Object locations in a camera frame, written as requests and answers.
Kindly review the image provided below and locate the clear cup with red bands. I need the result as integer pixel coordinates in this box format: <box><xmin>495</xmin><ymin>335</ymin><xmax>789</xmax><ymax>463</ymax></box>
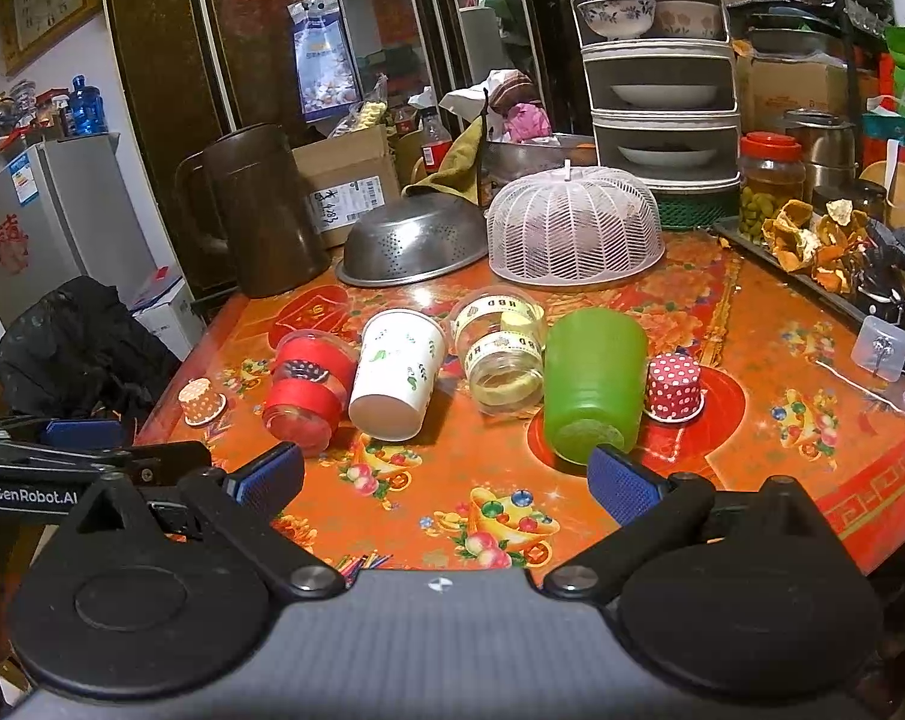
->
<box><xmin>262</xmin><ymin>330</ymin><xmax>358</xmax><ymax>457</ymax></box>

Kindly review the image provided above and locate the green plastic cup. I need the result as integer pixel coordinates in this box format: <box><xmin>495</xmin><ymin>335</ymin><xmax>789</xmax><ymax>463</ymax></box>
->
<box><xmin>543</xmin><ymin>307</ymin><xmax>649</xmax><ymax>465</ymax></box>

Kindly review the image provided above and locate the white paper cup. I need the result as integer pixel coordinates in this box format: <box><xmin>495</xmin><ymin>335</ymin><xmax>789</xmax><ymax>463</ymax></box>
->
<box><xmin>348</xmin><ymin>309</ymin><xmax>446</xmax><ymax>444</ymax></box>

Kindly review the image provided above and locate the clear cup with ribbon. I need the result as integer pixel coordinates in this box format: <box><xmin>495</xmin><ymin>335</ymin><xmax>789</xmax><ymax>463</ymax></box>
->
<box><xmin>447</xmin><ymin>284</ymin><xmax>546</xmax><ymax>416</ymax></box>

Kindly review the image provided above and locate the brown polka dot cupcake liner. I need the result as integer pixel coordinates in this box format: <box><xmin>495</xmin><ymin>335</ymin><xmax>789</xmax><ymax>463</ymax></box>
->
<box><xmin>178</xmin><ymin>377</ymin><xmax>228</xmax><ymax>427</ymax></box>

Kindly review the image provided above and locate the red polka dot cupcake liner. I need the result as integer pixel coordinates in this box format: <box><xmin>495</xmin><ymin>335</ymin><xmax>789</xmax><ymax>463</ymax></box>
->
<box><xmin>644</xmin><ymin>353</ymin><xmax>704</xmax><ymax>424</ymax></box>

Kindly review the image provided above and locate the black jacket on chair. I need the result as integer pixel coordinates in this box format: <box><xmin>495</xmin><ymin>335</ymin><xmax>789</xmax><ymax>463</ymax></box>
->
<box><xmin>0</xmin><ymin>277</ymin><xmax>179</xmax><ymax>427</ymax></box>

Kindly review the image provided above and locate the white box on floor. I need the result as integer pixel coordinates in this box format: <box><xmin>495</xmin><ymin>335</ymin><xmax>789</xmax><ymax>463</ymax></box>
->
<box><xmin>130</xmin><ymin>265</ymin><xmax>205</xmax><ymax>361</ymax></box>

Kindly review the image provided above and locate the silver refrigerator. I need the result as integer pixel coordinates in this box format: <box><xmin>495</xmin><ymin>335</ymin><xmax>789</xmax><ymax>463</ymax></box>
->
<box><xmin>0</xmin><ymin>133</ymin><xmax>156</xmax><ymax>325</ymax></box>

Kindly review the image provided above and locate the white mesh food cover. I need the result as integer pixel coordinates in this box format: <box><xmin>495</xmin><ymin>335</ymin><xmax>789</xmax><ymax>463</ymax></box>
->
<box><xmin>486</xmin><ymin>163</ymin><xmax>665</xmax><ymax>288</ymax></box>

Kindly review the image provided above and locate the dark brown plastic pitcher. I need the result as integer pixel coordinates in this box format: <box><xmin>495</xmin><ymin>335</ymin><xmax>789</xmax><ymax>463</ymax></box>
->
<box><xmin>174</xmin><ymin>124</ymin><xmax>330</xmax><ymax>299</ymax></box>

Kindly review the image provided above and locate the steel colander bowl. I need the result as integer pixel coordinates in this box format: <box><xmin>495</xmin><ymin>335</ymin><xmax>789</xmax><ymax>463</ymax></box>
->
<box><xmin>335</xmin><ymin>192</ymin><xmax>488</xmax><ymax>288</ymax></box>

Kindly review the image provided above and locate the metal tray of dried peels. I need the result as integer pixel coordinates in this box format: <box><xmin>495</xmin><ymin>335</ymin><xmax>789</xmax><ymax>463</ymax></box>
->
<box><xmin>712</xmin><ymin>200</ymin><xmax>905</xmax><ymax>330</ymax></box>

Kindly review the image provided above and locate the cardboard box with label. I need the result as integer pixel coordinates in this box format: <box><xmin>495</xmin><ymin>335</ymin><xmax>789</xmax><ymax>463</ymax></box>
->
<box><xmin>291</xmin><ymin>125</ymin><xmax>400</xmax><ymax>249</ymax></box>

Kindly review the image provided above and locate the blue water bottle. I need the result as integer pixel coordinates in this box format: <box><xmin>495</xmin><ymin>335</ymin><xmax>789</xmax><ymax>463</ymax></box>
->
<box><xmin>68</xmin><ymin>75</ymin><xmax>109</xmax><ymax>137</ymax></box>

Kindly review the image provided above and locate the glass jar with red lid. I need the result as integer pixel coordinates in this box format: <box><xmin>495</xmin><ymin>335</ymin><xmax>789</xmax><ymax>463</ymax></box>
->
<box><xmin>738</xmin><ymin>132</ymin><xmax>805</xmax><ymax>242</ymax></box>

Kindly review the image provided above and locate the steel pot with pink cloth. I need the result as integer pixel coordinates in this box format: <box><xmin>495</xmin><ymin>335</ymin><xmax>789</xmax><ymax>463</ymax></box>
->
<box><xmin>480</xmin><ymin>68</ymin><xmax>597</xmax><ymax>205</ymax></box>

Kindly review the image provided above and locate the yellow green cloth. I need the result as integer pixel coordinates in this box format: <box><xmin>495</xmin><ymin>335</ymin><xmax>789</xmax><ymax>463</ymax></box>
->
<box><xmin>402</xmin><ymin>115</ymin><xmax>485</xmax><ymax>205</ymax></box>

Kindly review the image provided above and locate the steel kettle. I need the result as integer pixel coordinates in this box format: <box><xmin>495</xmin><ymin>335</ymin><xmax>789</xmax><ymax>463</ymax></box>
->
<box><xmin>783</xmin><ymin>109</ymin><xmax>857</xmax><ymax>202</ymax></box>

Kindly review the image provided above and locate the red label soda bottle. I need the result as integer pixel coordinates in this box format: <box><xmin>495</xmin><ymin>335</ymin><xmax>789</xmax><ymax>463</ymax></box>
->
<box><xmin>420</xmin><ymin>106</ymin><xmax>454</xmax><ymax>174</ymax></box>

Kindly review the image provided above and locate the white tiered dish rack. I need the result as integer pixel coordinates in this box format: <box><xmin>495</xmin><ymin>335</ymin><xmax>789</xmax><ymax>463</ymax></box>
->
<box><xmin>571</xmin><ymin>0</ymin><xmax>740</xmax><ymax>195</ymax></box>

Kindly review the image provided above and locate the blue white snack bag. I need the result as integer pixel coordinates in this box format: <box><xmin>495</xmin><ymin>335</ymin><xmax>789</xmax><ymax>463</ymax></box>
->
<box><xmin>288</xmin><ymin>0</ymin><xmax>361</xmax><ymax>124</ymax></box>

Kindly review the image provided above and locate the blue patterned white bowl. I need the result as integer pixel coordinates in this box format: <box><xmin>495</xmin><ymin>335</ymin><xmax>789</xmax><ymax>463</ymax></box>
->
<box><xmin>576</xmin><ymin>0</ymin><xmax>657</xmax><ymax>41</ymax></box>

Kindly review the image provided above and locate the clear adhesive wall hook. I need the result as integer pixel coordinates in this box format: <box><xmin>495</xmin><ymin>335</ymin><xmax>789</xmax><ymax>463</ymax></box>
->
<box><xmin>850</xmin><ymin>316</ymin><xmax>905</xmax><ymax>383</ymax></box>

